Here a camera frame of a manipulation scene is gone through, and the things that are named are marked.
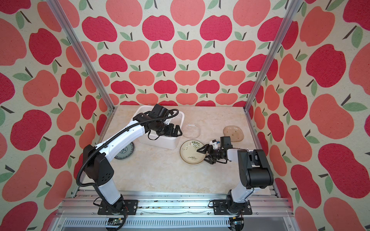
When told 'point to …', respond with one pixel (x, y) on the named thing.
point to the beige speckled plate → (235, 132)
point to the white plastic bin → (142, 109)
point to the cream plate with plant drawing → (189, 153)
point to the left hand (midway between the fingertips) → (178, 134)
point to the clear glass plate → (191, 130)
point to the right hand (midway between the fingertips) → (202, 154)
